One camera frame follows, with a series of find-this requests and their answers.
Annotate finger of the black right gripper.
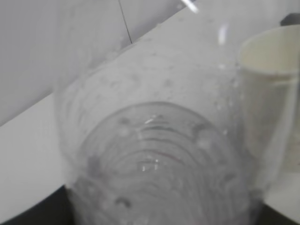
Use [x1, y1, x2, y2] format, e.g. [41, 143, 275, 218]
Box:
[280, 13, 300, 26]

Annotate white paper cup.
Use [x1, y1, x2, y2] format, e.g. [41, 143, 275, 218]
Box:
[237, 25, 300, 176]

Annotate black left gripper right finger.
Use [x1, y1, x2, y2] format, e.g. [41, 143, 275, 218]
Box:
[256, 203, 299, 225]

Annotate clear water bottle red label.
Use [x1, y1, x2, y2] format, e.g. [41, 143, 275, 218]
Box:
[54, 0, 300, 225]

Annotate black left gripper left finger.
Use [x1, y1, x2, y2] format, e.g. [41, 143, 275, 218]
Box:
[1, 186, 75, 225]

